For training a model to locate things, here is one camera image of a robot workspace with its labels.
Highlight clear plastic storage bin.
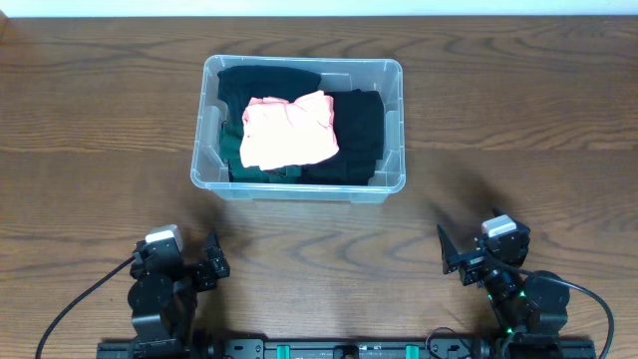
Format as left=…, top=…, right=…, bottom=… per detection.
left=190, top=55, right=407, bottom=203

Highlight black pants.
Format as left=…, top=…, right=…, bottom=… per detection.
left=297, top=90, right=385, bottom=185

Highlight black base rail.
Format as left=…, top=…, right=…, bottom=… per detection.
left=97, top=336, right=598, bottom=359

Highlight green garment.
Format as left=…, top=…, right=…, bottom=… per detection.
left=219, top=122, right=302, bottom=183

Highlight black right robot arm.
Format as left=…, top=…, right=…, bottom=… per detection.
left=437, top=214, right=569, bottom=336

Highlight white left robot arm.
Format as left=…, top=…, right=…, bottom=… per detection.
left=128, top=224, right=230, bottom=356

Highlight pink shirt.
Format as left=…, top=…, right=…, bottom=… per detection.
left=239, top=91, right=339, bottom=171

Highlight dark teal garment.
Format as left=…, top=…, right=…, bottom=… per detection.
left=217, top=65, right=321, bottom=126

